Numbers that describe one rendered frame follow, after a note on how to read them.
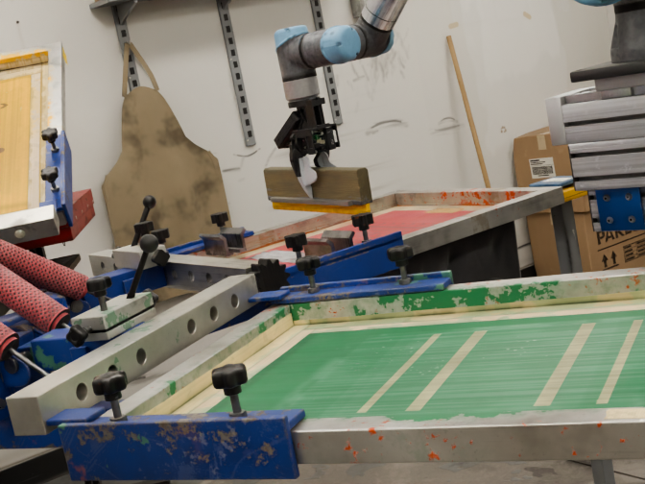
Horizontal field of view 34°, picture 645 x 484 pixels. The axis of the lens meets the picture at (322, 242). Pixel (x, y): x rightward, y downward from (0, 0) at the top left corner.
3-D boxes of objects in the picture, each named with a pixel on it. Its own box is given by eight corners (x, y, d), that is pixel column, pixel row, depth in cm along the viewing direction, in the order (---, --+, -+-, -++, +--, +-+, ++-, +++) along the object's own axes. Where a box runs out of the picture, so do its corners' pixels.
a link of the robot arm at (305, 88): (275, 84, 227) (306, 78, 231) (279, 105, 228) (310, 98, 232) (295, 80, 221) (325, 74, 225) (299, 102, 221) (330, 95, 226)
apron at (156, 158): (237, 277, 452) (185, 31, 434) (246, 277, 446) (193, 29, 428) (126, 312, 422) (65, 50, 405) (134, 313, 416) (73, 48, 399)
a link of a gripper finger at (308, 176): (313, 199, 224) (310, 156, 224) (298, 199, 229) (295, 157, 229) (324, 198, 226) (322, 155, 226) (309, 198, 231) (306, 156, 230)
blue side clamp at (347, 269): (392, 264, 212) (385, 229, 211) (407, 265, 208) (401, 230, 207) (269, 306, 195) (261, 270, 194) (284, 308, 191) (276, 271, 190)
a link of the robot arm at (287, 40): (293, 26, 218) (264, 33, 224) (303, 78, 220) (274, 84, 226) (317, 22, 224) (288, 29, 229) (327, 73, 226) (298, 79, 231)
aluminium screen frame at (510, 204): (398, 204, 283) (395, 189, 282) (564, 203, 235) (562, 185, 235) (138, 283, 239) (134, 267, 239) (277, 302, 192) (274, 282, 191)
